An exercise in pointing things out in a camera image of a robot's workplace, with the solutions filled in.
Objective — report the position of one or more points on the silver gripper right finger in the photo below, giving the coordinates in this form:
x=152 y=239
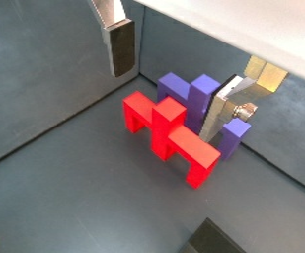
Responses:
x=233 y=100

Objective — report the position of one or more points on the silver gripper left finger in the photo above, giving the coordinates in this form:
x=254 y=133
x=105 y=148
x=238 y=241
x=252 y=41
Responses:
x=118 y=32

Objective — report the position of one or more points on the purple comb-shaped block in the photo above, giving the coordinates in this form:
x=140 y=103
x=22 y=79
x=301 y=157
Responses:
x=194 y=95

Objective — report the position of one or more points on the red comb-shaped block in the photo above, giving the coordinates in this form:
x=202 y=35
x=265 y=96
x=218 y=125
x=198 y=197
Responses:
x=172 y=137

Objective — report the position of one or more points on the black rectangular holder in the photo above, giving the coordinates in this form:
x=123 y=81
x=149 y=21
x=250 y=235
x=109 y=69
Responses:
x=210 y=239

